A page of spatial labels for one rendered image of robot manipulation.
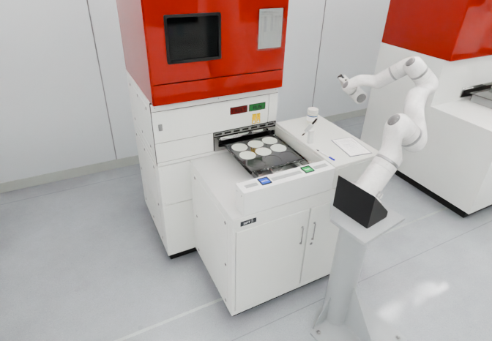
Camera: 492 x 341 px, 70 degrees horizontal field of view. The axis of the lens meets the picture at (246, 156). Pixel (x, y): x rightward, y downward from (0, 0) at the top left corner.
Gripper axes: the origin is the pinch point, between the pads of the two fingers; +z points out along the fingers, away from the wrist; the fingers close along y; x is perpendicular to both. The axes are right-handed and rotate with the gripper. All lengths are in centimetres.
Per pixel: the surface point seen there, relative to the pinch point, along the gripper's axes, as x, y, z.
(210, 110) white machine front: -80, -51, -28
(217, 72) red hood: -63, -69, -30
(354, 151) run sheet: -23, 4, -64
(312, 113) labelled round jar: -29.8, -5.0, -23.8
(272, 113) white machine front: -52, -18, -18
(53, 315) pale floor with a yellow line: -227, -23, -78
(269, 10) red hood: -21, -76, -19
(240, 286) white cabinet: -117, 13, -100
